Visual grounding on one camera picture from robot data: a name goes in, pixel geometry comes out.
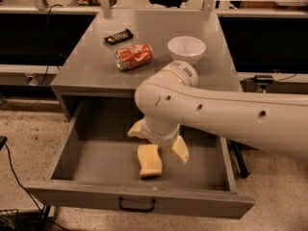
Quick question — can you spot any white bowl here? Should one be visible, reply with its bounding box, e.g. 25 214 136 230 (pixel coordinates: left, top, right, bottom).
167 37 206 65

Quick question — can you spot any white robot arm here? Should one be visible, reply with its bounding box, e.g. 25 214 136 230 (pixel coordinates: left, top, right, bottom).
128 61 308 164

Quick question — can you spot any grey cabinet counter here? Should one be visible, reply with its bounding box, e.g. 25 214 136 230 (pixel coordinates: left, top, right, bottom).
52 9 242 131

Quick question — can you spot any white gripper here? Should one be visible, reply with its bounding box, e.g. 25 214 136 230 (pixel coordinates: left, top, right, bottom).
127 116 190 164

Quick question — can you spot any black power adapter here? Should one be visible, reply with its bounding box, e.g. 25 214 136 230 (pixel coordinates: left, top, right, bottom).
253 75 274 83

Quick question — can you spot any black wire basket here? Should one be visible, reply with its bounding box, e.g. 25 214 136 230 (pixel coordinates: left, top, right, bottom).
0 209 18 231

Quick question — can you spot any yellow sponge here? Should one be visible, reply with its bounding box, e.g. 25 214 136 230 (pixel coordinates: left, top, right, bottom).
137 144 163 178

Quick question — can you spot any black floor cable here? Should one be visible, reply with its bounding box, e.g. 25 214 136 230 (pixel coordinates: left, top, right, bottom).
2 141 70 231

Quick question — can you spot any black snack bar wrapper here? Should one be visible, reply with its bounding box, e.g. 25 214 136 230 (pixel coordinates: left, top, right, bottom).
105 29 134 45

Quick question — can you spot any black drawer handle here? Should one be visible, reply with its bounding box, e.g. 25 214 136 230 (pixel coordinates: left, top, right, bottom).
118 197 156 213

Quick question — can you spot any black metal stand frame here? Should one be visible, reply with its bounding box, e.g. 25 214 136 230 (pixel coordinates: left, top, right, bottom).
231 141 249 178

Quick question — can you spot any grey open top drawer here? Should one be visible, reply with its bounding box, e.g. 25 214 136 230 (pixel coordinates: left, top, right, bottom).
25 104 254 218

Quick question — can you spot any red soda can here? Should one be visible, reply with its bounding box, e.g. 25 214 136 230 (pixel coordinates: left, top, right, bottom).
115 43 153 71

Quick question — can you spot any black cable at left bench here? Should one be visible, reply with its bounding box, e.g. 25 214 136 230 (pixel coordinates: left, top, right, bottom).
38 3 68 87

